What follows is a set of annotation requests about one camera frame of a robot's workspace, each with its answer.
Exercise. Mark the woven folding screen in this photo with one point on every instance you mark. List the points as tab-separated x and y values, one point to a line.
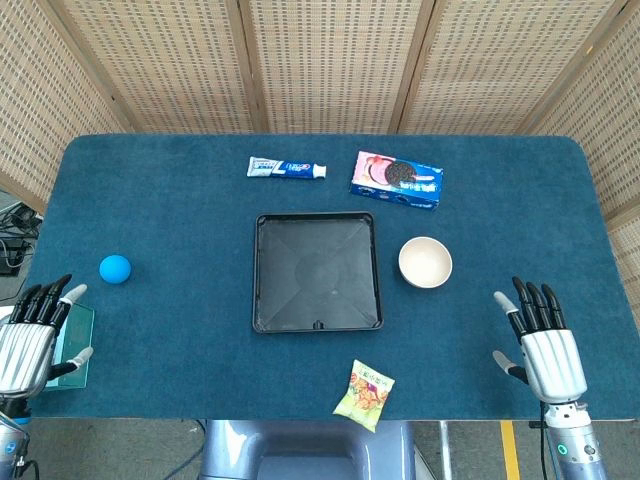
330	65

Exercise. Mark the cream bowl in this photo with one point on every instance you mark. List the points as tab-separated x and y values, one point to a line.
425	262

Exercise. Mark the blue ball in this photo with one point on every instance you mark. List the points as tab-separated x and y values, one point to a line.
115	269

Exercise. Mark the toothpaste tube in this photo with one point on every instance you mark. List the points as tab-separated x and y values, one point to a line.
286	168

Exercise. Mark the blue cookie box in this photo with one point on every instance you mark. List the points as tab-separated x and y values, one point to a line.
397	180

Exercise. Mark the green snack packet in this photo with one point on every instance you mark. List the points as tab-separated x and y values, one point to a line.
365	394

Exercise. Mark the teal tissue box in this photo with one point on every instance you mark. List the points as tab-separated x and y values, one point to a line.
75	350

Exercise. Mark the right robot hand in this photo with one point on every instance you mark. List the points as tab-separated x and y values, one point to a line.
550	360

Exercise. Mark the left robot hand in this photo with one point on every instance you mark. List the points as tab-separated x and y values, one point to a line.
22	350

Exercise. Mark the black square tray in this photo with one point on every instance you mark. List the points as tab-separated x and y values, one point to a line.
317	272

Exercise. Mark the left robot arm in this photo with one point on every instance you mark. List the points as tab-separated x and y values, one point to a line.
10	440

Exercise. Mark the blue table mat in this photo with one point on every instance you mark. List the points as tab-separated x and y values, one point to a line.
200	300

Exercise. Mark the robot torso base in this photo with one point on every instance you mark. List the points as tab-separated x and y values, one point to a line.
305	450

